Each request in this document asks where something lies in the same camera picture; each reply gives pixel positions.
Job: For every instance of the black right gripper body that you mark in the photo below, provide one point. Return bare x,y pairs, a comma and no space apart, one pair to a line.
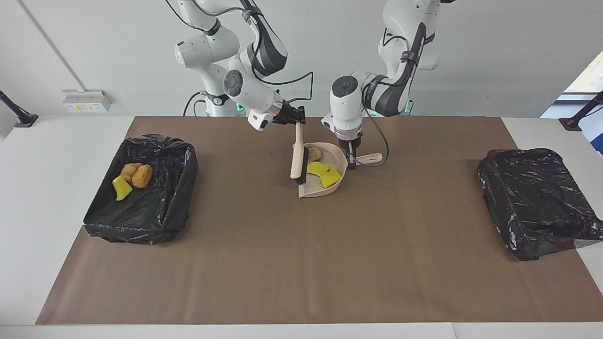
283,115

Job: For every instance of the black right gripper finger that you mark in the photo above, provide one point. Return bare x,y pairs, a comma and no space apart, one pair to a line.
300,120
300,111

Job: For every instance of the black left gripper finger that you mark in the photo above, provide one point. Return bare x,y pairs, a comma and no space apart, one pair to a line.
354,158
349,159

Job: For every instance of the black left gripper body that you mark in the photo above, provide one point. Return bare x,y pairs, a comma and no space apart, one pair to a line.
351,140

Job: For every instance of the yellow sponge chunk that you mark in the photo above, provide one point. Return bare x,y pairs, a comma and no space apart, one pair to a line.
332,177

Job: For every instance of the small yellow green sponge piece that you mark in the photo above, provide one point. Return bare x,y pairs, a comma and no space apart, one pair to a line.
314,168

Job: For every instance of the pink plastic dustpan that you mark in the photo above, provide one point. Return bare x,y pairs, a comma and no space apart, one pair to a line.
320,190

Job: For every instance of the brown bread roll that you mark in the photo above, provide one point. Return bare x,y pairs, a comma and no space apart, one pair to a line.
142,176

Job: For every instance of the orange striped croissant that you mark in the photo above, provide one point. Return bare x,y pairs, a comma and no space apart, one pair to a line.
128,170

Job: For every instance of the yellow green sponge wedge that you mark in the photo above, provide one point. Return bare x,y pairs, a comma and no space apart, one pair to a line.
121,188

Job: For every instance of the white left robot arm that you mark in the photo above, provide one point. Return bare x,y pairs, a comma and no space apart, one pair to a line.
346,103

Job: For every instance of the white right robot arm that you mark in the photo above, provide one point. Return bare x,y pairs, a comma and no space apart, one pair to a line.
245,89

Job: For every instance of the bin lined with black bag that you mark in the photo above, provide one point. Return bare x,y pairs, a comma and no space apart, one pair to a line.
155,207
532,202

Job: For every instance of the brown paper table mat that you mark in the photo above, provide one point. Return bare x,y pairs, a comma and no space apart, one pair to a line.
301,273

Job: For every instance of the blue panel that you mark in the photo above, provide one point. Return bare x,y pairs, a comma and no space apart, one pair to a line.
597,134

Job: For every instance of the bright window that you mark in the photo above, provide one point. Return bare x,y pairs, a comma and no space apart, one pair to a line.
589,75

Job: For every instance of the white wall socket box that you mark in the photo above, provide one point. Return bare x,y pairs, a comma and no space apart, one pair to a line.
87,100

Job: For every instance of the black camera stand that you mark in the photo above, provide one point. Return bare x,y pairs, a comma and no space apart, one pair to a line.
582,113
16,112

